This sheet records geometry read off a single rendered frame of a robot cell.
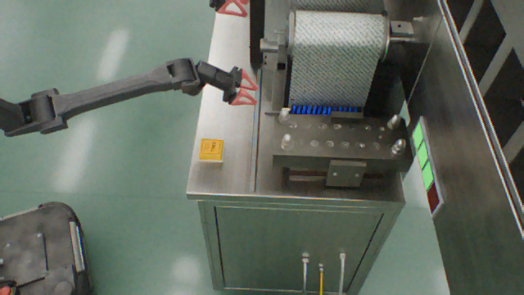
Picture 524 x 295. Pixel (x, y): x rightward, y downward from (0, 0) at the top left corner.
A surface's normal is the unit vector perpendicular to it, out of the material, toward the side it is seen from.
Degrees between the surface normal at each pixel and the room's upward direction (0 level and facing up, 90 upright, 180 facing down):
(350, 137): 0
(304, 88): 90
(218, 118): 0
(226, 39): 0
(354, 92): 90
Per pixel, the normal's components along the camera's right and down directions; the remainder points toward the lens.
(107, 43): 0.02, -0.62
